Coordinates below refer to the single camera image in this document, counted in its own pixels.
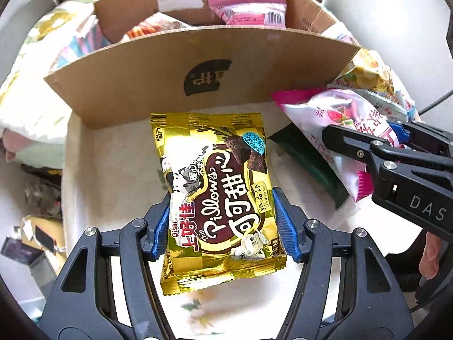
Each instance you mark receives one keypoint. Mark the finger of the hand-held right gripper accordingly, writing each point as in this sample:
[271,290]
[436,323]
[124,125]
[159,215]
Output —
[398,132]
[346,141]

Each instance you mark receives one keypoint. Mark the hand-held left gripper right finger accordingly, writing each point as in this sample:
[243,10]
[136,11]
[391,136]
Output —
[285,226]

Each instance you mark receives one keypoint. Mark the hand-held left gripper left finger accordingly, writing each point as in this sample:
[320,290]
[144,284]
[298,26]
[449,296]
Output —
[162,228]

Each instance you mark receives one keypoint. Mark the pink strawberry snack packet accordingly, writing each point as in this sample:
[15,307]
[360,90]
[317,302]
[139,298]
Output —
[318,113]

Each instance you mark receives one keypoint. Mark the gold cocoa snack packet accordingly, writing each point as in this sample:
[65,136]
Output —
[212,184]

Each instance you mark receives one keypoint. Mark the brown cardboard box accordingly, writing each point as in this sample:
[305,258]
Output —
[141,74]

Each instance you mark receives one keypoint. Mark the person's right hand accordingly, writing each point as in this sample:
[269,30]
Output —
[430,255]

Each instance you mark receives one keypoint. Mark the dark green snack packet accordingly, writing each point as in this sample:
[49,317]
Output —
[311,166]

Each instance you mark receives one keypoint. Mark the yellow chips packet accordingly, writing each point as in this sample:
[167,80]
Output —
[371,74]

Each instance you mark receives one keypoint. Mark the white floral bed sheet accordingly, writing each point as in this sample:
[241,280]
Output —
[116,170]

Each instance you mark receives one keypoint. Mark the yellow bag with black tag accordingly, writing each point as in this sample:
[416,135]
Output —
[39,230]

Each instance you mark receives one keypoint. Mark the dark metal box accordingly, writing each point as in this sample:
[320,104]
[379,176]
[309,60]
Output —
[17,251]

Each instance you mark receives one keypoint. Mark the floral striped quilt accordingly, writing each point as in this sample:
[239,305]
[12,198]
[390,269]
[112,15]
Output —
[39,78]

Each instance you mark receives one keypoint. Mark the white and orange snack packet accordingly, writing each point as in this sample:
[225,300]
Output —
[159,24]

